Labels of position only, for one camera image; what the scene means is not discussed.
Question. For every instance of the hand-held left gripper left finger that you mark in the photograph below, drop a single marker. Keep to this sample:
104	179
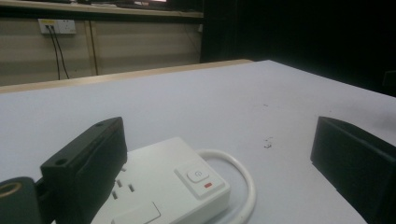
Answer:
90	165

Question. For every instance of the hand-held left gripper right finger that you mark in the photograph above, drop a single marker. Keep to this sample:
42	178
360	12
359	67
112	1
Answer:
358	161

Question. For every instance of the white power strip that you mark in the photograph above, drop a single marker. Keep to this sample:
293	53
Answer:
168	183

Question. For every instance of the black curtain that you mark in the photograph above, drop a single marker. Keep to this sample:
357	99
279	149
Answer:
299	40

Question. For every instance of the white wall socket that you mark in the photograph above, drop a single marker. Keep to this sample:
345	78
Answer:
57	26

